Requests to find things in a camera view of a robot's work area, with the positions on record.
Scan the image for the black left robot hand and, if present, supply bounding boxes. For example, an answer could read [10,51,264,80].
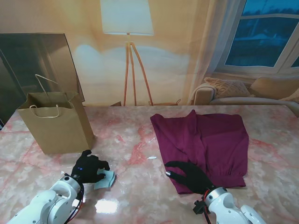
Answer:
[71,150,111,185]

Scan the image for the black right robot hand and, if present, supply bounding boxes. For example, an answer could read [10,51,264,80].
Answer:
[164,161,217,195]

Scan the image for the light blue sock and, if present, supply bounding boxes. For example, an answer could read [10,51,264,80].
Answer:
[93,169,116,190]

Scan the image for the purple shorts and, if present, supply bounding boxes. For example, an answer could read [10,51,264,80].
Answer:
[149,109,249,196]

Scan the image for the kraft paper bag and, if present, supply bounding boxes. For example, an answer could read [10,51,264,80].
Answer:
[17,74,95,154]

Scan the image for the beige sofa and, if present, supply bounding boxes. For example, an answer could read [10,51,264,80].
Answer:
[191,77,299,108]

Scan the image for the knitted cream cushion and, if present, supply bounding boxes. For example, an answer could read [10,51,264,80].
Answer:
[204,77,255,98]

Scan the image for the plain tan cushion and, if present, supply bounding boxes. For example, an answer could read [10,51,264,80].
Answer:
[249,77,299,100]

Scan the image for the dark mirror panel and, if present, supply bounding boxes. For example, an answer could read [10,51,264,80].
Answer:
[0,33,85,126]

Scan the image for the sheer cream curtain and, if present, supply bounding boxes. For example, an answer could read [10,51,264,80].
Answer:
[186,0,246,105]

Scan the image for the white framed window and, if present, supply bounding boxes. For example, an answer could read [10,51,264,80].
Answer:
[214,0,299,75]

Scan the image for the tripod floor lamp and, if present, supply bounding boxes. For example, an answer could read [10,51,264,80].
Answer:
[100,0,155,107]

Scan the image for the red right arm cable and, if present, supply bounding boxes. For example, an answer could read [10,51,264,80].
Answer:
[202,189,210,213]

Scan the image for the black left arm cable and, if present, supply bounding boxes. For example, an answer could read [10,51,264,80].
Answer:
[65,183,86,224]

